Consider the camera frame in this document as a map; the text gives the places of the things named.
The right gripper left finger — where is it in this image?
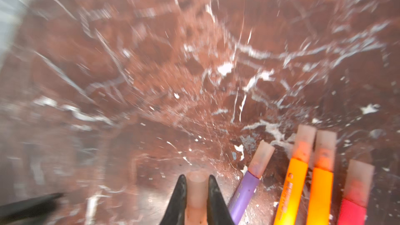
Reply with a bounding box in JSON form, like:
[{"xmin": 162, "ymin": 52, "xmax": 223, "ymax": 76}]
[{"xmin": 160, "ymin": 175, "xmax": 188, "ymax": 225}]

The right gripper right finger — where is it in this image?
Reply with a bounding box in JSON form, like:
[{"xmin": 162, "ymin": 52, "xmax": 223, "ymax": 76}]
[{"xmin": 207, "ymin": 175, "xmax": 234, "ymax": 225}]

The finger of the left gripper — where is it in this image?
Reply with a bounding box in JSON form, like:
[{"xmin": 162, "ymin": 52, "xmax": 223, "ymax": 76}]
[{"xmin": 1, "ymin": 193, "xmax": 65, "ymax": 225}]

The purple marker pen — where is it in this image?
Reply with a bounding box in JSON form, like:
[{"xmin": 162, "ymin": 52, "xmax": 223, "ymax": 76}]
[{"xmin": 228, "ymin": 171, "xmax": 260, "ymax": 225}]

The pink pen cap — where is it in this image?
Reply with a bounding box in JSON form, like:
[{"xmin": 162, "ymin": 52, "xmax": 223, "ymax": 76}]
[
  {"xmin": 314, "ymin": 130, "xmax": 337, "ymax": 172},
  {"xmin": 248, "ymin": 140, "xmax": 275, "ymax": 179},
  {"xmin": 184, "ymin": 170, "xmax": 209, "ymax": 225},
  {"xmin": 343, "ymin": 159, "xmax": 375, "ymax": 207},
  {"xmin": 291, "ymin": 125, "xmax": 317, "ymax": 164}
]

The orange pen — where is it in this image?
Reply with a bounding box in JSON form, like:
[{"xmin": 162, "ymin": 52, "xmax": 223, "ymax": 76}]
[
  {"xmin": 274, "ymin": 158, "xmax": 308, "ymax": 225},
  {"xmin": 306, "ymin": 168, "xmax": 333, "ymax": 225}
]

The red pen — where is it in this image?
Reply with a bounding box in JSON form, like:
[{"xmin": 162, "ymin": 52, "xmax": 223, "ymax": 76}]
[{"xmin": 337, "ymin": 199, "xmax": 367, "ymax": 225}]

